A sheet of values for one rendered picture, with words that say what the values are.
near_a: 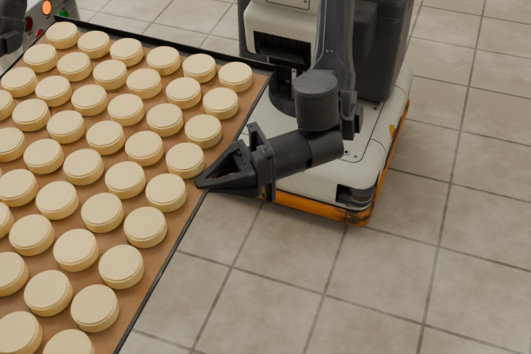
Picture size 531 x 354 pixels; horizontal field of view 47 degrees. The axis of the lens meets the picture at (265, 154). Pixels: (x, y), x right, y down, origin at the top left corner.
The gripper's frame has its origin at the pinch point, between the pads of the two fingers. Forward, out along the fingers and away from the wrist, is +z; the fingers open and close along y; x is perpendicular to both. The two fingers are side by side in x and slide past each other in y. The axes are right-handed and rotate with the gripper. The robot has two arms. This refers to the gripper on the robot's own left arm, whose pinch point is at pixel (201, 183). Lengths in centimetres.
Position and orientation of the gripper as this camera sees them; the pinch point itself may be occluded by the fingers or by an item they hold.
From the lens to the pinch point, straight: 80.0
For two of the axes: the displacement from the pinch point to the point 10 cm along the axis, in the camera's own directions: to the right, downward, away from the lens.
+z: -9.2, 3.1, -2.5
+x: -4.0, -6.7, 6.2
